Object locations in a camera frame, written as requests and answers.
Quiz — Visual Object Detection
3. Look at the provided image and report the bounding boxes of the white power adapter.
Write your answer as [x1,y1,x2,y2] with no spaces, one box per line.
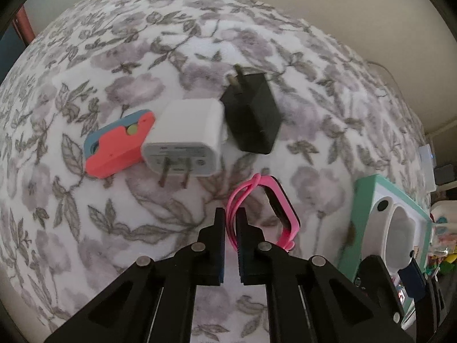
[418,143,437,192]

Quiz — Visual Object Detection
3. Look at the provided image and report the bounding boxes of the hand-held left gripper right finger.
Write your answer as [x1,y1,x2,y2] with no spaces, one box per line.
[236,208,416,343]

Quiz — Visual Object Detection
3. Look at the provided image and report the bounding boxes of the coral and blue cutter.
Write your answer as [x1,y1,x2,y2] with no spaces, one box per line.
[84,109,155,179]

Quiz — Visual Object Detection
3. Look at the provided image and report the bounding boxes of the pink smartwatch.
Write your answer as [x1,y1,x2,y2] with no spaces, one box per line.
[226,173,301,252]

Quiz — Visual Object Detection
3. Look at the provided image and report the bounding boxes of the colourful printed bag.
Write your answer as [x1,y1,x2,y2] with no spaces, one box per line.
[430,200,457,276]

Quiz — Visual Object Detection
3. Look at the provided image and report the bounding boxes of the thin white cable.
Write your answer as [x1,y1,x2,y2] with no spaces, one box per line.
[368,61,424,124]

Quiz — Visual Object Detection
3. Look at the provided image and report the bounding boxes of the teal rimmed white box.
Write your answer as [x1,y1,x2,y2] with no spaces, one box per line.
[337,174,434,329]

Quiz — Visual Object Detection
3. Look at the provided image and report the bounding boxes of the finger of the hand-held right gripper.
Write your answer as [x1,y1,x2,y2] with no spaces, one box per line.
[398,250,447,336]
[353,255,406,326]

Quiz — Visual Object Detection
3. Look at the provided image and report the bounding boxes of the black wall charger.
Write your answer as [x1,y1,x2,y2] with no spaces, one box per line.
[219,64,282,155]

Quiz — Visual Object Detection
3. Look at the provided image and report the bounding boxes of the red frame bar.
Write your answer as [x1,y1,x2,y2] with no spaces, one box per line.
[12,5,36,43]

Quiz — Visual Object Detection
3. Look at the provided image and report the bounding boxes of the white wall charger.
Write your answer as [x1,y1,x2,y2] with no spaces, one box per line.
[143,98,226,189]

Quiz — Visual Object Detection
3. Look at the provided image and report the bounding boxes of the floral grey white blanket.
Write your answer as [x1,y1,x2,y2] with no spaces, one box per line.
[0,0,429,343]

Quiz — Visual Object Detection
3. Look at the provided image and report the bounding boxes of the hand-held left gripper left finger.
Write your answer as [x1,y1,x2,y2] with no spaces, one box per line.
[45,208,226,343]

